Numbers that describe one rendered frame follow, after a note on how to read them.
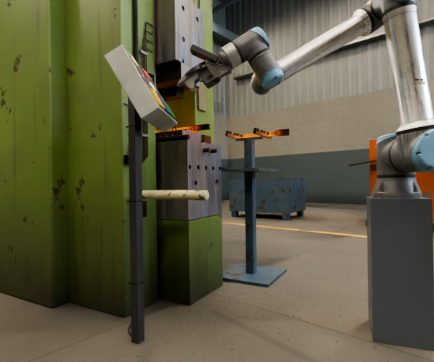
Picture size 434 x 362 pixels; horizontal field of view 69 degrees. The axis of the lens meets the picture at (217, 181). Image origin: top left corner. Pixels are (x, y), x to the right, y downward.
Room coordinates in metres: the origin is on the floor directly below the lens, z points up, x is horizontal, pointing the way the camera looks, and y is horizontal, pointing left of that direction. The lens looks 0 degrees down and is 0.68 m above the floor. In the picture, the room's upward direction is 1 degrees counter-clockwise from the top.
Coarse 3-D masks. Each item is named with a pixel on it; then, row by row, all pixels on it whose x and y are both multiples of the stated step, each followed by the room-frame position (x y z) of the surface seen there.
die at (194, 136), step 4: (164, 132) 1.84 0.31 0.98; (168, 132) 1.83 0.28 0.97; (176, 132) 1.80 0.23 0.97; (180, 132) 1.79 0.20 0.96; (184, 132) 1.80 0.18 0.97; (188, 132) 1.83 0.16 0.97; (192, 132) 1.87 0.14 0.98; (196, 132) 1.91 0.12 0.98; (200, 132) 1.95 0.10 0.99; (156, 136) 1.87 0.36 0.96; (192, 136) 1.87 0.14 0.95; (196, 136) 1.91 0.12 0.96; (200, 136) 1.95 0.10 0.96; (192, 140) 1.87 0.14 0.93; (196, 140) 1.91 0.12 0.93; (200, 140) 1.95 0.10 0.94
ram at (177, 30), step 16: (160, 0) 1.79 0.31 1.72; (176, 0) 1.75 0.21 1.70; (160, 16) 1.79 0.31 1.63; (176, 16) 1.75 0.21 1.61; (192, 16) 1.88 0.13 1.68; (160, 32) 1.79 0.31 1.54; (176, 32) 1.74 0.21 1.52; (192, 32) 1.88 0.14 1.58; (160, 48) 1.79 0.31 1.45; (176, 48) 1.74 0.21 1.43; (160, 64) 1.81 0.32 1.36; (192, 64) 1.88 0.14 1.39
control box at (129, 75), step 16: (112, 64) 1.17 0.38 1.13; (128, 64) 1.17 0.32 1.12; (128, 80) 1.17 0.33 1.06; (144, 80) 1.20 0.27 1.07; (128, 96) 1.17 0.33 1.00; (144, 96) 1.16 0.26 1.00; (160, 96) 1.42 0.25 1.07; (144, 112) 1.16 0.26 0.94; (160, 112) 1.21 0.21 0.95; (160, 128) 1.40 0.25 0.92
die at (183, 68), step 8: (176, 64) 1.80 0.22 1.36; (184, 64) 1.81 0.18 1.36; (160, 72) 1.85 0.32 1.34; (168, 72) 1.83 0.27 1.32; (176, 72) 1.80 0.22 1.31; (184, 72) 1.80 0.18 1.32; (160, 80) 1.86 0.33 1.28; (168, 80) 1.83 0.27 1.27; (176, 80) 1.81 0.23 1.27; (160, 88) 1.96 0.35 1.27; (184, 88) 1.97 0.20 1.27
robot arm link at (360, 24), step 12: (360, 12) 1.29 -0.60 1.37; (348, 24) 1.29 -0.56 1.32; (360, 24) 1.29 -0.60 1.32; (372, 24) 1.29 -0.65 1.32; (324, 36) 1.30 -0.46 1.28; (336, 36) 1.29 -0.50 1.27; (348, 36) 1.30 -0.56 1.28; (300, 48) 1.31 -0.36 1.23; (312, 48) 1.29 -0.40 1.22; (324, 48) 1.30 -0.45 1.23; (336, 48) 1.32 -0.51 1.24; (288, 60) 1.29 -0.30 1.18; (300, 60) 1.29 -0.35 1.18; (312, 60) 1.31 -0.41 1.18; (288, 72) 1.30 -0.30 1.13; (252, 84) 1.32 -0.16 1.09
